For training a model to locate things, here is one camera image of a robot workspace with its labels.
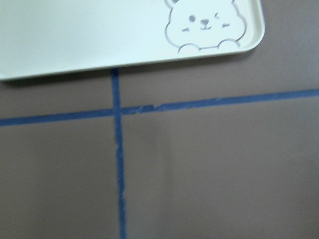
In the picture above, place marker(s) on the cream bear tray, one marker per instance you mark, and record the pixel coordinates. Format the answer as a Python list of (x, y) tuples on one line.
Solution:
[(50, 37)]

